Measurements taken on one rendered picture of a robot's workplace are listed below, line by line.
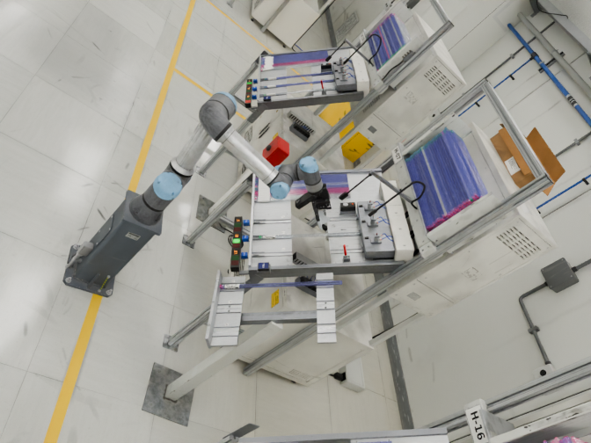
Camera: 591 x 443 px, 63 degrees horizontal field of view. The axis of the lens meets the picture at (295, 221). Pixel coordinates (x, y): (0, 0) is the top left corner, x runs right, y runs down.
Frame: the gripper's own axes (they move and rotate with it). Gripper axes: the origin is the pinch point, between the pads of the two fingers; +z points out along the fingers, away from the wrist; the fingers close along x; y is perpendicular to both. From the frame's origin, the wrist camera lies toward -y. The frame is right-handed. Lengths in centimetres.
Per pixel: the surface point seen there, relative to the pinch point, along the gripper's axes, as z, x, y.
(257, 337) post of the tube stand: 9, -53, -32
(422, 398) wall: 193, -5, 36
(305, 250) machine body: 47, 25, -16
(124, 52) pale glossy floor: -21, 206, -139
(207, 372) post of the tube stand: 30, -53, -62
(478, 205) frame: -13, -23, 66
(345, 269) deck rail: 14.0, -21.0, 7.7
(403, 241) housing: 10.8, -13.4, 35.9
